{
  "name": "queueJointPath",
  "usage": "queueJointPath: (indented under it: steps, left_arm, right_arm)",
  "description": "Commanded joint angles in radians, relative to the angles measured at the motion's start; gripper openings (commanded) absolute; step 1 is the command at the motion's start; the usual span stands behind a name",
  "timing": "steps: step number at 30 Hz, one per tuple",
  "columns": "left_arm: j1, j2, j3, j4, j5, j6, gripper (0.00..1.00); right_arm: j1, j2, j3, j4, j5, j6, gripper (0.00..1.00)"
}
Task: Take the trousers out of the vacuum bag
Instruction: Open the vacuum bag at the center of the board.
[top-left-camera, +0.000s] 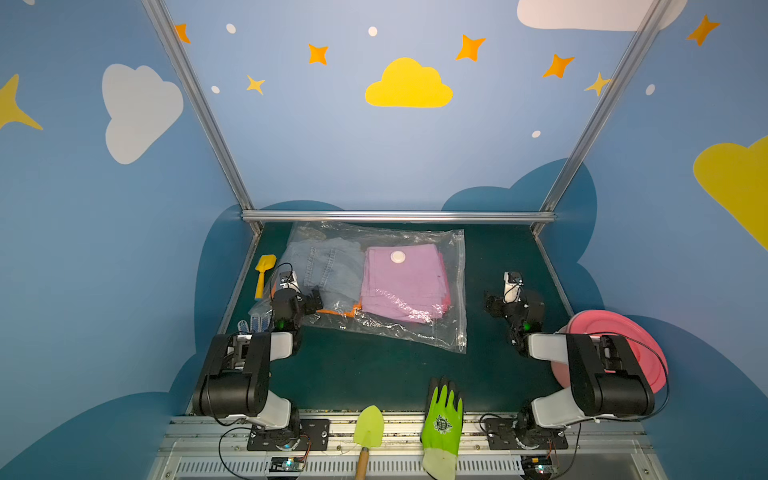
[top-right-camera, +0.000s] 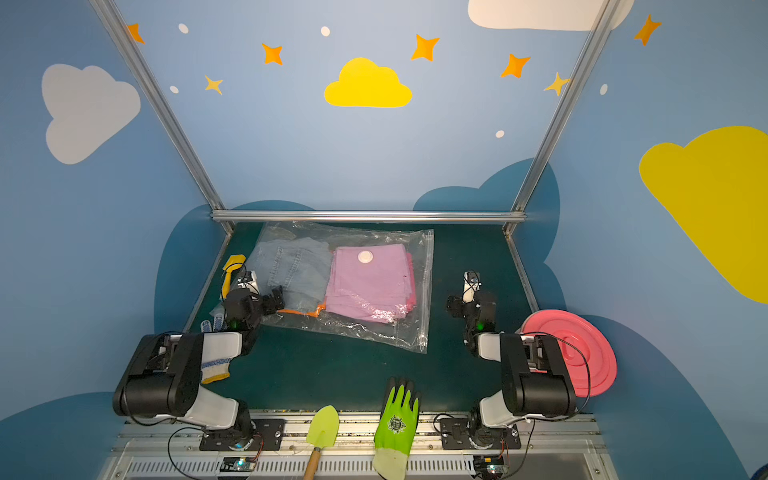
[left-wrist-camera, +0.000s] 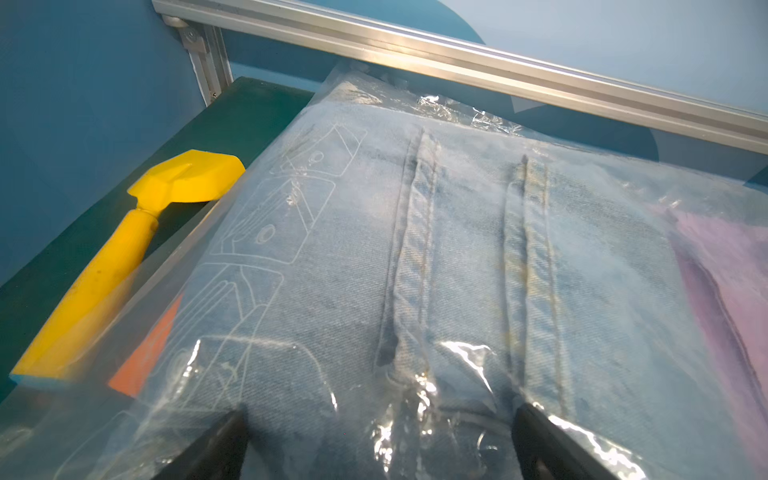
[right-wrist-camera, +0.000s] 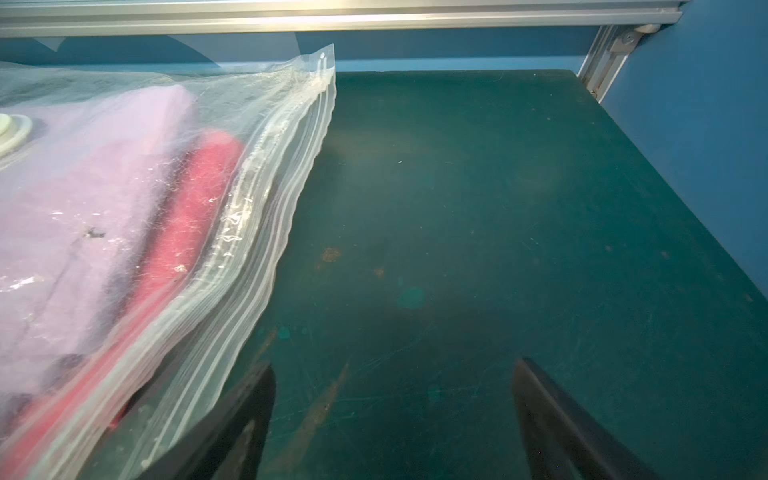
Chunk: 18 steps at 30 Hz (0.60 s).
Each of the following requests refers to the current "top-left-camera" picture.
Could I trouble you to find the right controller board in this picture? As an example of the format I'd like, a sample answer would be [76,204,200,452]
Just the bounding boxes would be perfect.
[521,456,557,480]

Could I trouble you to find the pink bucket with lid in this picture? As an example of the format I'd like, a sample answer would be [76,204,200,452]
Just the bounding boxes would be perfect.
[550,309,669,395]

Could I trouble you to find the left controller board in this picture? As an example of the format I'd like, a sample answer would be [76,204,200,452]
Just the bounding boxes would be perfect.
[268,457,306,474]

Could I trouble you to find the aluminium frame rail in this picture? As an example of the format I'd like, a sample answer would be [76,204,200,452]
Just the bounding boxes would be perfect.
[241,210,556,224]

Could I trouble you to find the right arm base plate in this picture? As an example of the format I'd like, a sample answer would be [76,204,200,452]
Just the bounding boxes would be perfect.
[479,415,569,450]

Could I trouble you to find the blue dotted white glove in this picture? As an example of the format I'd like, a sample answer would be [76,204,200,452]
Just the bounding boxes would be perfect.
[237,300,272,334]

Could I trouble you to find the green black work glove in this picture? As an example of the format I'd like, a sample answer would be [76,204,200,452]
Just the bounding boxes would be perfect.
[420,378,464,480]

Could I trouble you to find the clear plastic vacuum bag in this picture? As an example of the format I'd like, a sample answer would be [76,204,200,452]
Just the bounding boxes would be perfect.
[249,222,468,354]

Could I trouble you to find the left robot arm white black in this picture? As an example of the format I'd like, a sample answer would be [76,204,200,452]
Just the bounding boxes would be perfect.
[192,287,323,438]

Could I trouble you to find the purple trousers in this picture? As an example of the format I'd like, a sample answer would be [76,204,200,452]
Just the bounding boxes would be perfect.
[360,244,451,324]

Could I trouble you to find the controller board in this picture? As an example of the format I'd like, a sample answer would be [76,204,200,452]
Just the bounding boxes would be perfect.
[268,457,306,474]
[521,456,557,480]

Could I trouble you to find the yellow toy shovel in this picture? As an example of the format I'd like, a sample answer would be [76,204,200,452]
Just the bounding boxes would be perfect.
[254,254,277,300]

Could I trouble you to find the green garden trowel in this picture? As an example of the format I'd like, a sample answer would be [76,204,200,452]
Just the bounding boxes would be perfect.
[353,405,384,480]

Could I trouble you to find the light blue jeans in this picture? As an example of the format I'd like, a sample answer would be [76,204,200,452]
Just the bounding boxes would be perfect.
[285,238,364,305]

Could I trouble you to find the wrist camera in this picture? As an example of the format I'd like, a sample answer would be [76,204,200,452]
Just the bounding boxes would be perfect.
[503,271,523,304]
[272,270,301,295]

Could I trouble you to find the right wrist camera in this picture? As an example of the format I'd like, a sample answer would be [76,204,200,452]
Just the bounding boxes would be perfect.
[503,271,523,304]

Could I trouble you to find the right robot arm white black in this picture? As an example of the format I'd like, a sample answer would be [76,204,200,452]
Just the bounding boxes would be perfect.
[484,289,656,437]

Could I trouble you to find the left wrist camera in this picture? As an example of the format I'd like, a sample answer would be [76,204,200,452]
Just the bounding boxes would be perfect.
[272,270,301,295]

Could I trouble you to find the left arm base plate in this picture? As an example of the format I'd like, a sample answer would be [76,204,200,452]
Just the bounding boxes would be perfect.
[246,418,331,452]

